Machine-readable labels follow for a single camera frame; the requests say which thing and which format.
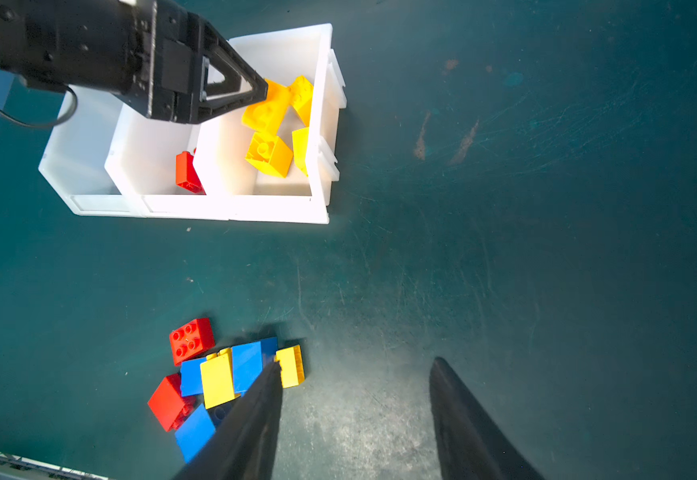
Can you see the right white bin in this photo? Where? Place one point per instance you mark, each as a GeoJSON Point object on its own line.
{"type": "Point", "coordinates": [244, 192]}

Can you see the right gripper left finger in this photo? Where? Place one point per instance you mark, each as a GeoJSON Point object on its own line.
{"type": "Point", "coordinates": [245, 445]}

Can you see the left white bin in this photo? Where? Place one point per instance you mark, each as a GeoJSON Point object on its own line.
{"type": "Point", "coordinates": [80, 152]}

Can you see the blue lego brick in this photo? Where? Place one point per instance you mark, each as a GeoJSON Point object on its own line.
{"type": "Point", "coordinates": [191, 377]}
{"type": "Point", "coordinates": [248, 361]}
{"type": "Point", "coordinates": [200, 426]}

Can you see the yellow lego brick top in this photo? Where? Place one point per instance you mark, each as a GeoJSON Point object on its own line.
{"type": "Point", "coordinates": [301, 94]}

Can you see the blue lego brick bottom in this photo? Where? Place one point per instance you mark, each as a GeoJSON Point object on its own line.
{"type": "Point", "coordinates": [200, 426]}

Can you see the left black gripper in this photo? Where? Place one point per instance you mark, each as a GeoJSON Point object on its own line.
{"type": "Point", "coordinates": [146, 53]}

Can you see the aluminium front rail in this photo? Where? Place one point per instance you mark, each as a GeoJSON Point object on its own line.
{"type": "Point", "coordinates": [20, 467]}

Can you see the red lego brick bottom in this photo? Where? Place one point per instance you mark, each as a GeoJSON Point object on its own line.
{"type": "Point", "coordinates": [168, 405]}

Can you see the middle white bin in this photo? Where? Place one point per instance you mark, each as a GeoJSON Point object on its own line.
{"type": "Point", "coordinates": [142, 165]}

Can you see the long red lego brick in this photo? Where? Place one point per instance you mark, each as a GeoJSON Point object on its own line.
{"type": "Point", "coordinates": [186, 176]}

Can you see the red square lego brick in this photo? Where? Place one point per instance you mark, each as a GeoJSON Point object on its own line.
{"type": "Point", "coordinates": [190, 340]}

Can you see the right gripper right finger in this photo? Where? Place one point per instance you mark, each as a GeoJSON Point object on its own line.
{"type": "Point", "coordinates": [469, 444]}

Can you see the white bin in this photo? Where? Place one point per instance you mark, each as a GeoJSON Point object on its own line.
{"type": "Point", "coordinates": [244, 192]}
{"type": "Point", "coordinates": [80, 152]}
{"type": "Point", "coordinates": [142, 165]}

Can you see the small yellow lego brick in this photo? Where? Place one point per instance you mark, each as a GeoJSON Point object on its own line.
{"type": "Point", "coordinates": [292, 366]}

